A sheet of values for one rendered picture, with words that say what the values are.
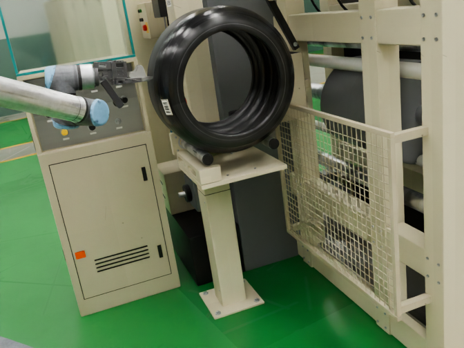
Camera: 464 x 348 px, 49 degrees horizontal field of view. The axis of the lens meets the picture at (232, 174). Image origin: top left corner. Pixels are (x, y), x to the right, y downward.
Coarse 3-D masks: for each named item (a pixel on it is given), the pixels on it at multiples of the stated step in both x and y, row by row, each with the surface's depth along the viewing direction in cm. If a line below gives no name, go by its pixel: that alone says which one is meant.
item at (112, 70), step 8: (96, 64) 180; (104, 64) 181; (112, 64) 180; (120, 64) 182; (96, 72) 180; (104, 72) 182; (112, 72) 182; (120, 72) 183; (96, 80) 180; (112, 80) 184; (120, 80) 183
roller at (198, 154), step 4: (180, 140) 224; (184, 144) 218; (188, 144) 213; (188, 148) 212; (192, 148) 208; (196, 148) 204; (192, 152) 207; (196, 152) 202; (200, 152) 199; (204, 152) 197; (196, 156) 202; (200, 156) 197; (204, 156) 194; (208, 156) 194; (212, 156) 195; (200, 160) 197; (204, 160) 194; (208, 160) 195; (212, 160) 195; (208, 164) 195
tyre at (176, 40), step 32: (192, 32) 180; (224, 32) 213; (256, 32) 187; (160, 64) 183; (256, 64) 219; (288, 64) 195; (160, 96) 185; (256, 96) 222; (288, 96) 199; (192, 128) 189; (224, 128) 221; (256, 128) 197
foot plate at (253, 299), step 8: (248, 288) 271; (208, 296) 269; (248, 296) 264; (256, 296) 262; (208, 304) 261; (216, 304) 260; (232, 304) 258; (240, 304) 257; (248, 304) 256; (256, 304) 256; (216, 312) 252; (224, 312) 253; (232, 312) 252
